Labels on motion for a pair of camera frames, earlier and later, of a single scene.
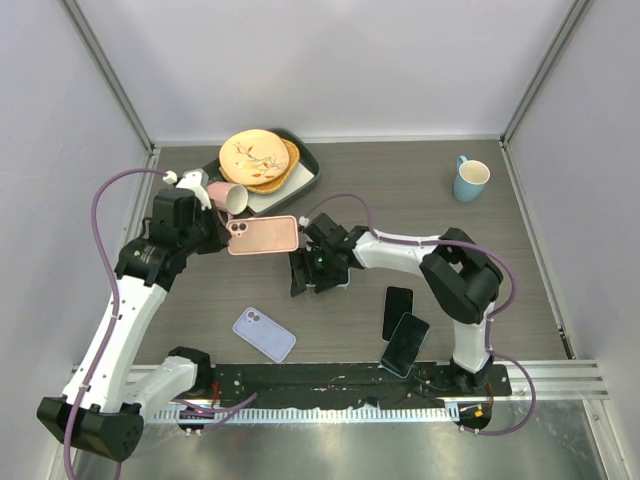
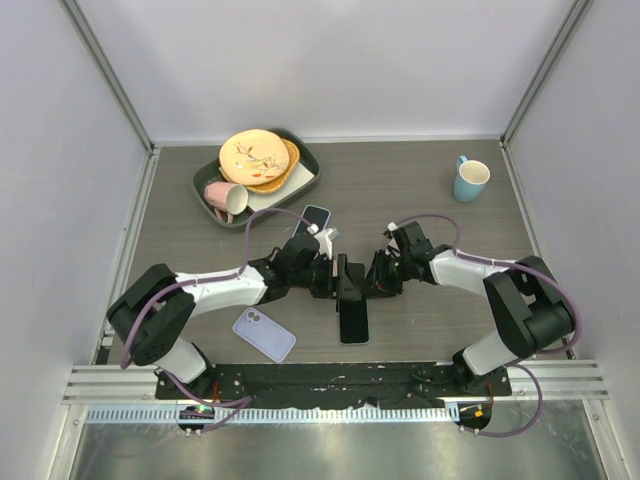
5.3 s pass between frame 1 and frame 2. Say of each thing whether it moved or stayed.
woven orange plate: stayed
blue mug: stayed
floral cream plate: stayed
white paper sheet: stayed
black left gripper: moved
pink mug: stayed
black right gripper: moved
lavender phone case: stayed
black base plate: stayed
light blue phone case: moved
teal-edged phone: moved
